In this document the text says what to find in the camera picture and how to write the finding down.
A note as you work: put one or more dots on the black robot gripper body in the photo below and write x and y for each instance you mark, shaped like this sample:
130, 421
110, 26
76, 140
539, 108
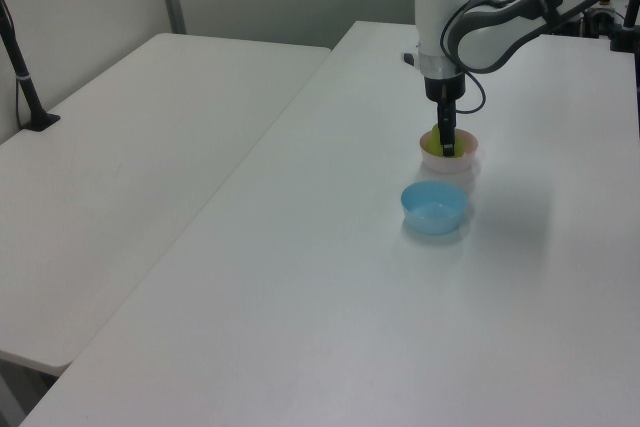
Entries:
445, 87

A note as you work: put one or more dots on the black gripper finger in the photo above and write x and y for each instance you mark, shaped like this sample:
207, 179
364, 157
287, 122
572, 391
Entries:
448, 139

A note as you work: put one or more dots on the green pear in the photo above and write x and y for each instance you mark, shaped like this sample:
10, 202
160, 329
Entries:
435, 142

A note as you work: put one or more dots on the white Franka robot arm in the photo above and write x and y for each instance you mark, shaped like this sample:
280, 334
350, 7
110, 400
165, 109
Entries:
435, 12

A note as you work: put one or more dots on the pink bowl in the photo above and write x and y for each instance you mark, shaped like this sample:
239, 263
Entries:
450, 165

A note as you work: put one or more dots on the light blue bowl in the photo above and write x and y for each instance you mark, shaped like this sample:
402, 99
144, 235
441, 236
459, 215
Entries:
430, 219

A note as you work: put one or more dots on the small white black device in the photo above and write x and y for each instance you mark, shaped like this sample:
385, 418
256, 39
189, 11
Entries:
409, 59

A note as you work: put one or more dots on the black clamp stand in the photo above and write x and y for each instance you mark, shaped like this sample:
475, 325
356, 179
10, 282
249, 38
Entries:
625, 27

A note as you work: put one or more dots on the black camera stand pole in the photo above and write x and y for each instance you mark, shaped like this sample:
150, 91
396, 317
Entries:
25, 92

